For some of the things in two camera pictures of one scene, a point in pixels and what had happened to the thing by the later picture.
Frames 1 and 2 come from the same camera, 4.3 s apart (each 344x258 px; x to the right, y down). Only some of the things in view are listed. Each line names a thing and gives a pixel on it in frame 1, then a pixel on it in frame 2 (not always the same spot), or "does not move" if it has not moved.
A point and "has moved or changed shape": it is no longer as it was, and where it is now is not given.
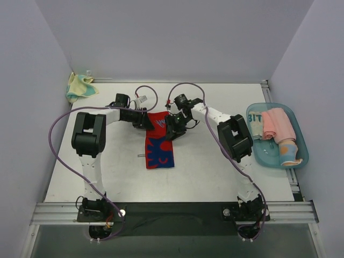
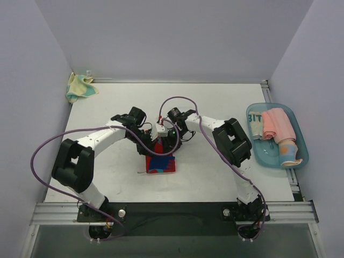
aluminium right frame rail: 291,171 does not move
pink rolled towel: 276,123 does not move
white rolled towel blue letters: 256,121 does not move
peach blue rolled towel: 287,151 does not move
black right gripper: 173,128 -> 174,143
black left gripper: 142,120 -> 145,148
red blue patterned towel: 158,147 has moved or changed shape
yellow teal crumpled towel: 79,86 does not move
